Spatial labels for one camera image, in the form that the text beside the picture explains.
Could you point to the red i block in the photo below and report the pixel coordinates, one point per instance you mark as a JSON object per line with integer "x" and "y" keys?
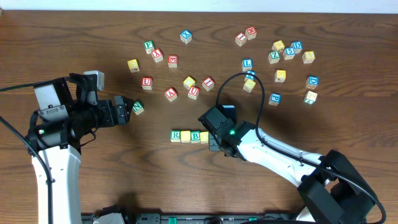
{"x": 240, "y": 39}
{"x": 208, "y": 83}

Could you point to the red U block centre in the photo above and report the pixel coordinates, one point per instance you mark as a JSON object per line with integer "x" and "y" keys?
{"x": 193, "y": 92}

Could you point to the blue L block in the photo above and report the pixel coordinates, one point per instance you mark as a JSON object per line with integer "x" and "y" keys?
{"x": 247, "y": 64}

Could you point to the yellow 8 block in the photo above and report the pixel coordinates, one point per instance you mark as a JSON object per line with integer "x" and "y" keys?
{"x": 308, "y": 57}

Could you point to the blue D block right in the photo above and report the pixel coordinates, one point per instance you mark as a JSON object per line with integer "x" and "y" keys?
{"x": 312, "y": 82}

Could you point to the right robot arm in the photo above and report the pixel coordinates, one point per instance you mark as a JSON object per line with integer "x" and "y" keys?
{"x": 332, "y": 189}

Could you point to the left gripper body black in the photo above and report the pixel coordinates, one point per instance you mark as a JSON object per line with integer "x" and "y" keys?
{"x": 120, "y": 110}

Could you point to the yellow block top right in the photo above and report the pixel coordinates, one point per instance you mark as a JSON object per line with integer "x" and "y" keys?
{"x": 278, "y": 46}

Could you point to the red E block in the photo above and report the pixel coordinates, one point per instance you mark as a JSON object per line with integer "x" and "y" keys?
{"x": 173, "y": 61}

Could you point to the green N block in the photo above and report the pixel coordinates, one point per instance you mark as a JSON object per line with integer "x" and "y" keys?
{"x": 137, "y": 107}

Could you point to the red I block left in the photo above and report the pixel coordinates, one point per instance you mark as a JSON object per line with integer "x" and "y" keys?
{"x": 208, "y": 83}

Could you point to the yellow block far left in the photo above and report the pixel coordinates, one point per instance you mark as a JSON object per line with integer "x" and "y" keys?
{"x": 133, "y": 65}

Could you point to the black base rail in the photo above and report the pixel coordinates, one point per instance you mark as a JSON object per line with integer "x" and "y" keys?
{"x": 157, "y": 217}

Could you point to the blue X block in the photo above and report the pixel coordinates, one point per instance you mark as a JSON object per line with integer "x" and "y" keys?
{"x": 186, "y": 36}

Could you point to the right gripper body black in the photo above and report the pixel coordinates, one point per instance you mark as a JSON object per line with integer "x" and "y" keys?
{"x": 213, "y": 142}

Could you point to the blue 2 block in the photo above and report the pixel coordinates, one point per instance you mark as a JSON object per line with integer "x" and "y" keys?
{"x": 250, "y": 75}

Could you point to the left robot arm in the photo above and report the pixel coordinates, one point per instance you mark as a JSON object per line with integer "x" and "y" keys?
{"x": 69, "y": 109}

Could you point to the red I block top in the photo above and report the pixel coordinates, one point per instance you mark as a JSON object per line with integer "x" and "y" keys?
{"x": 240, "y": 39}

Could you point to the red u block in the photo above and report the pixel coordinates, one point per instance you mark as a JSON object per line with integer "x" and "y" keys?
{"x": 147, "y": 83}
{"x": 193, "y": 92}

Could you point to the red U block left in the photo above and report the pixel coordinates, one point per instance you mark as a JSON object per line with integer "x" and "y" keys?
{"x": 147, "y": 83}

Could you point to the yellow O block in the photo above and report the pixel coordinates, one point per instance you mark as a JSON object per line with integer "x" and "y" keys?
{"x": 204, "y": 137}
{"x": 185, "y": 136}

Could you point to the yellow S block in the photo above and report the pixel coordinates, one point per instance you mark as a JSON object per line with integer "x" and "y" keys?
{"x": 249, "y": 85}

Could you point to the green R block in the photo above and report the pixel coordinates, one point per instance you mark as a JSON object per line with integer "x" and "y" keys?
{"x": 175, "y": 136}

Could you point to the green B block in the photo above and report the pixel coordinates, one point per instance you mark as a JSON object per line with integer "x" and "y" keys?
{"x": 195, "y": 137}

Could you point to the green Z block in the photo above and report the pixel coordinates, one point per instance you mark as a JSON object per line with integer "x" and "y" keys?
{"x": 273, "y": 57}

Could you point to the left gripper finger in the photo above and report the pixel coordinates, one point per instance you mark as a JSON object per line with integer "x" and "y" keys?
{"x": 123, "y": 104}
{"x": 123, "y": 114}

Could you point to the blue d block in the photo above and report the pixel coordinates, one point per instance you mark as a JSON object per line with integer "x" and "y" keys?
{"x": 297, "y": 46}
{"x": 312, "y": 82}

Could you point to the red X block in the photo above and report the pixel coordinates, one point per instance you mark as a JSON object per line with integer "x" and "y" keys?
{"x": 157, "y": 55}

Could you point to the blue P block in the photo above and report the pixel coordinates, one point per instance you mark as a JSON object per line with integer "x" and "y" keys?
{"x": 274, "y": 99}

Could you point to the green F block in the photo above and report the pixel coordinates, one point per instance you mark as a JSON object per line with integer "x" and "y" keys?
{"x": 149, "y": 46}

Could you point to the blue 5 block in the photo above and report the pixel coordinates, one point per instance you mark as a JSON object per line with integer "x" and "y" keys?
{"x": 288, "y": 53}

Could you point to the green 7 block tipped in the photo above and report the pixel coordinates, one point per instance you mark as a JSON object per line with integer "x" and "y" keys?
{"x": 310, "y": 97}

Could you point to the blue D block top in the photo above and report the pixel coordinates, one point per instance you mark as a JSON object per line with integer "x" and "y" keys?
{"x": 297, "y": 46}

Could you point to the red W block top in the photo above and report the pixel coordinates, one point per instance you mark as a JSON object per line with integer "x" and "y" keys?
{"x": 250, "y": 33}

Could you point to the yellow block centre left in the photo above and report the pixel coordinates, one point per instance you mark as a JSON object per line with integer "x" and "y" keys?
{"x": 189, "y": 82}

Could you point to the red A block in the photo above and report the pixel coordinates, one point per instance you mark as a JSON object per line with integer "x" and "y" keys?
{"x": 171, "y": 94}

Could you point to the yellow block under T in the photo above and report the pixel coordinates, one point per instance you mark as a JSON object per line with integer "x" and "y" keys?
{"x": 280, "y": 76}

